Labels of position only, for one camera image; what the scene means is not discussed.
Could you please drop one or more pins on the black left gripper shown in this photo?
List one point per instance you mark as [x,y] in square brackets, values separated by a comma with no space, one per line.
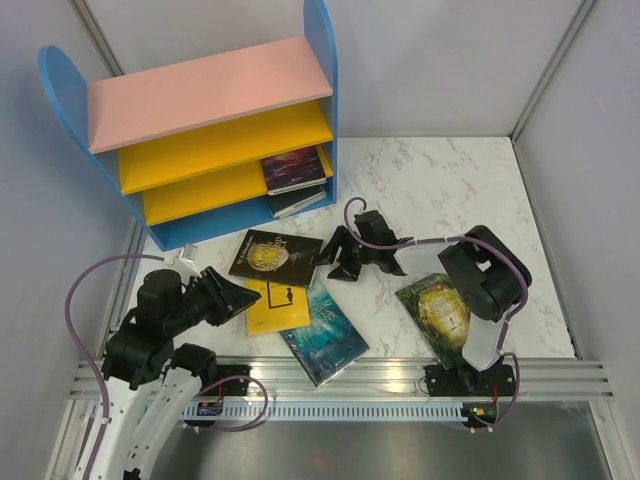
[227,297]

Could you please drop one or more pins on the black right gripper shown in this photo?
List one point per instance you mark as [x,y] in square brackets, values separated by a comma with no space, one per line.
[339,238]

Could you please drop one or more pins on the yellow cover book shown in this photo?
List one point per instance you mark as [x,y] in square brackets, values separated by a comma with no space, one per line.
[281,307]

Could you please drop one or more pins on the black moon cover book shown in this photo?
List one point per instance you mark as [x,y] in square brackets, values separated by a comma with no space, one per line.
[276,257]

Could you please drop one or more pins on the teal ocean cover book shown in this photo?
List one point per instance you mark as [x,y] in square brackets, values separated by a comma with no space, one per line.
[330,343]

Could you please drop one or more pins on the dark navy blue book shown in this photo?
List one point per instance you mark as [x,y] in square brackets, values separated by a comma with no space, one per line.
[289,203]

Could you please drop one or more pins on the purple galaxy cover book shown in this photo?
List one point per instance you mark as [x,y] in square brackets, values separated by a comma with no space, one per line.
[294,170]

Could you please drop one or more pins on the green gold forest book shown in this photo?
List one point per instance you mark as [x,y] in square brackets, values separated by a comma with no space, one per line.
[440,314]

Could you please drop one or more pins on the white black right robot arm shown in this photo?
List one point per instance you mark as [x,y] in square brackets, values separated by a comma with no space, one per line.
[467,288]

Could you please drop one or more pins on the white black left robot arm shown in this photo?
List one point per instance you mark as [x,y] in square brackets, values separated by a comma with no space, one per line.
[145,381]

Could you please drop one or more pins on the blue pink yellow bookshelf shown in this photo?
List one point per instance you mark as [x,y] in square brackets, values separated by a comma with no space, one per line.
[182,144]

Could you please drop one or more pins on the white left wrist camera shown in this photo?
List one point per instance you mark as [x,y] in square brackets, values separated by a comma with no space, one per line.
[182,261]

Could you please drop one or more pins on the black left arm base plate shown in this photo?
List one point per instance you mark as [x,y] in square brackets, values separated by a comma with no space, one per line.
[232,382]

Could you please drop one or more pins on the white slotted cable duct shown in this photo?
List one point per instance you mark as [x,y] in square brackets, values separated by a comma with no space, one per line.
[244,411]

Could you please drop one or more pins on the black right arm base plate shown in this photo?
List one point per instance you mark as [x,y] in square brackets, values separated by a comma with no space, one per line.
[464,381]

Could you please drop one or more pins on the aluminium mounting rail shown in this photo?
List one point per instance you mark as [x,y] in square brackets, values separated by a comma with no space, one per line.
[541,380]

